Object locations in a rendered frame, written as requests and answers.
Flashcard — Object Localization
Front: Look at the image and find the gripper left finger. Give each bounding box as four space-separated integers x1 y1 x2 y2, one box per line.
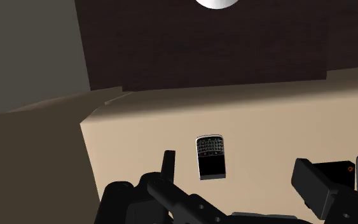
93 150 233 224

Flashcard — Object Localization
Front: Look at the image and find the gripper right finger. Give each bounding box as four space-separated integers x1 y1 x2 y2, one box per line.
291 157 358 224

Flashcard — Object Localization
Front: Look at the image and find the black box with orange mark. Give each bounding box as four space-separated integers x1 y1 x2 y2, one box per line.
312 160 357 191

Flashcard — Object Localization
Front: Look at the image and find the black keypad phone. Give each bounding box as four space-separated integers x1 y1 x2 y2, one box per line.
195 134 227 181

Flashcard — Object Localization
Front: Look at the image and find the beige table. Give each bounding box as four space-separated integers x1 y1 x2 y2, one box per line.
79 66 358 224

